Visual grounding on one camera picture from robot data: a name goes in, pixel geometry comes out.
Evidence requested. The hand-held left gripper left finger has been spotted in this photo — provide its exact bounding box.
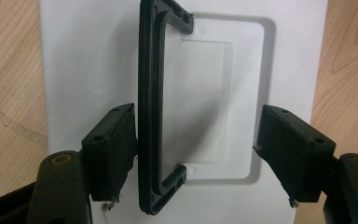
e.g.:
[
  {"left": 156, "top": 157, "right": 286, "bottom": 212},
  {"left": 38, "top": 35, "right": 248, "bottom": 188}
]
[{"left": 81, "top": 103, "right": 138, "bottom": 203}]

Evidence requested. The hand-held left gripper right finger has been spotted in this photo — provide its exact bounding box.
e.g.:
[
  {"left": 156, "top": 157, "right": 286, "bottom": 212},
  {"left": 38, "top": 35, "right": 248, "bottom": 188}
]
[{"left": 253, "top": 104, "right": 337, "bottom": 203}]

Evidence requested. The white storage box black handle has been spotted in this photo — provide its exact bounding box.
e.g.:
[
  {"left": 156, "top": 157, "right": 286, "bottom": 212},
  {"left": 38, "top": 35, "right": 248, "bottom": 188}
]
[{"left": 39, "top": 0, "right": 329, "bottom": 224}]

